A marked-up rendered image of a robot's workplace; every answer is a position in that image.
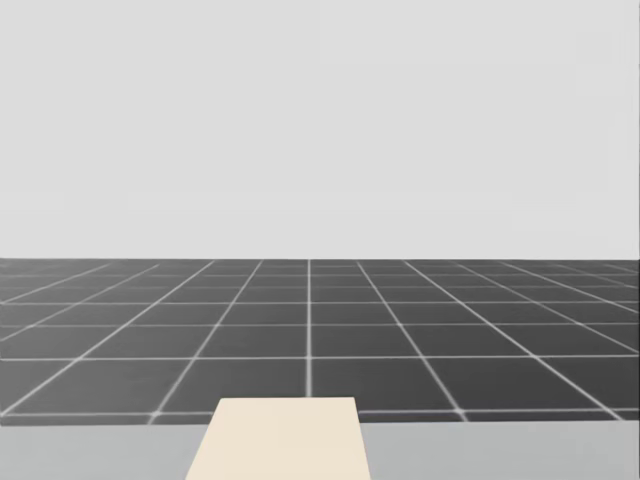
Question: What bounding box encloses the tall board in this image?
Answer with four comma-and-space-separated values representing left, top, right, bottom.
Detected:
185, 397, 372, 480

